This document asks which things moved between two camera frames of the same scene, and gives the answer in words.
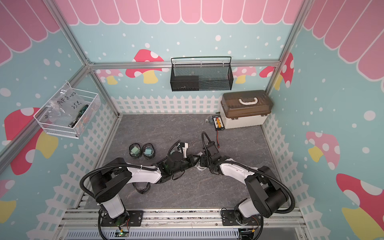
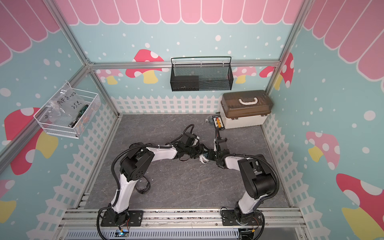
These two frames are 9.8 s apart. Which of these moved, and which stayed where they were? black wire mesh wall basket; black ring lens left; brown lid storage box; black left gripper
Moved: black left gripper
Stayed: brown lid storage box; black wire mesh wall basket; black ring lens left
